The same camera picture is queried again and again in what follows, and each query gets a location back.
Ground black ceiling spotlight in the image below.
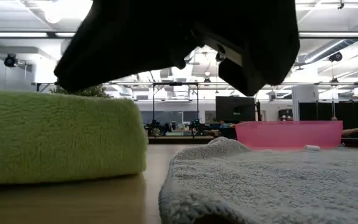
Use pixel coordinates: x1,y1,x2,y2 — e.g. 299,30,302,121
328,50,344,63
2,53,19,68

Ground grey microfiber towel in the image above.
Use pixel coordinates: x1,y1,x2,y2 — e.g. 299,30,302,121
158,136,358,224

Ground black computer monitor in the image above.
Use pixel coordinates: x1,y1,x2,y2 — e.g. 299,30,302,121
215,96,257,123

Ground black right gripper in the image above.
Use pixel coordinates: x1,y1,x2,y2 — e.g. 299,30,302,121
178,0,301,97

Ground black metal frame stand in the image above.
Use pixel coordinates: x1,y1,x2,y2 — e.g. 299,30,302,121
152,82,200,138

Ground green microfiber towel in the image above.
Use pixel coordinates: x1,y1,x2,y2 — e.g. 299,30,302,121
0,90,149,186

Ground green bushy plant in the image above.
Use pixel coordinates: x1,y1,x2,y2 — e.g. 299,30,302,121
49,84,112,99

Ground person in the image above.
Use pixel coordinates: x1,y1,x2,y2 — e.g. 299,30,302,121
331,115,358,138

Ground pink translucent plastic basket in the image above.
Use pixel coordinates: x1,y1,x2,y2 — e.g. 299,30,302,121
234,120,344,151

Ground black partition panels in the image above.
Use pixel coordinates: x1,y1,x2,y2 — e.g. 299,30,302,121
298,100,358,139

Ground black box appliance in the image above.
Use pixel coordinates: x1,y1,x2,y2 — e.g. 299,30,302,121
278,108,295,123

